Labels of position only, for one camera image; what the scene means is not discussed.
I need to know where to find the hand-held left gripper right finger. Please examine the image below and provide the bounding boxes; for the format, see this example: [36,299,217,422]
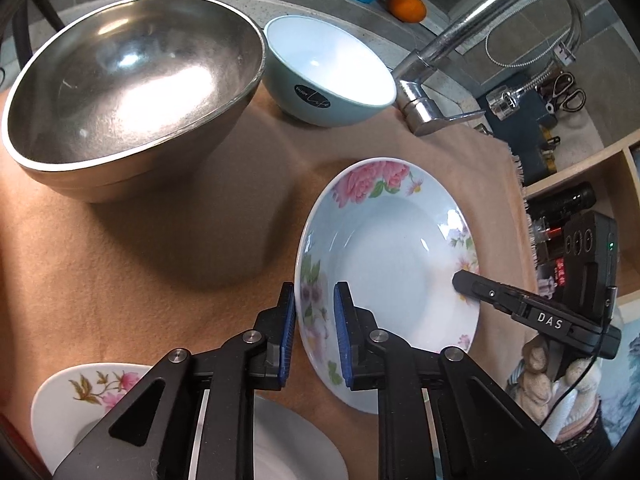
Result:
[333,281,581,480]

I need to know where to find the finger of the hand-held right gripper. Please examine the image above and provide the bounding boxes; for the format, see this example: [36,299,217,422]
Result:
[451,270,528,318]

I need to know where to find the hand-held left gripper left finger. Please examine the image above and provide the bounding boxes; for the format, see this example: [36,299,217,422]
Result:
[52,281,298,480]

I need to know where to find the deep pink floral plate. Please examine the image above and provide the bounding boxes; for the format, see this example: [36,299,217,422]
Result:
[293,157,482,415]

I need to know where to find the plain white plate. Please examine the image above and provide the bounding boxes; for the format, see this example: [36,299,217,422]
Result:
[197,390,349,480]

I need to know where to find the white plate with flower sprig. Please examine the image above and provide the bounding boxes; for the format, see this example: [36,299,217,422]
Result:
[31,361,156,476]

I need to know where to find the light blue ceramic bowl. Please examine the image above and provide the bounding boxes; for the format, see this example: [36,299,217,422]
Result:
[262,15,398,128]

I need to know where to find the large stainless steel bowl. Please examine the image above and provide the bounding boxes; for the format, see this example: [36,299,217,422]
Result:
[1,0,266,204]

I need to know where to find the person's right forearm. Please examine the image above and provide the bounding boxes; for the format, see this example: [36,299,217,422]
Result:
[552,400,618,466]

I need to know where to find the person's right hand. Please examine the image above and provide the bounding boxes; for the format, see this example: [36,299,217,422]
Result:
[507,332,603,441]

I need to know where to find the black flashlight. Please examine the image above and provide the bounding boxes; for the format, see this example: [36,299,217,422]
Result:
[530,182,597,221]

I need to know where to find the brown table cloth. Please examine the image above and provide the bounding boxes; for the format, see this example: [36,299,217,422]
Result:
[0,80,538,480]

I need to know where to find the dark blue knife block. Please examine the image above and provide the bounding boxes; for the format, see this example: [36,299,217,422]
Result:
[475,95,561,181]

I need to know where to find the chrome kitchen faucet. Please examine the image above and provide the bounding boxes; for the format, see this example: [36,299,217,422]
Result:
[391,0,586,137]

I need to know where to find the orange fruit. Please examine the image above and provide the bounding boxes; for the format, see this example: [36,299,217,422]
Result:
[386,0,427,24]

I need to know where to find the black tripod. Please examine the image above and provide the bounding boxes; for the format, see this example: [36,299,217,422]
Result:
[12,0,68,61]

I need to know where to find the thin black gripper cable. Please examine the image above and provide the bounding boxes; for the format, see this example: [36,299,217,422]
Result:
[547,287,617,428]

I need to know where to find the black handled scissors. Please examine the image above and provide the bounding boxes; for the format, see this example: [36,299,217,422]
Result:
[545,72,587,113]

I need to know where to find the metal hose pull-out sprayer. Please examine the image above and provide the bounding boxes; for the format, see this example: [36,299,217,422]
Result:
[484,35,576,122]

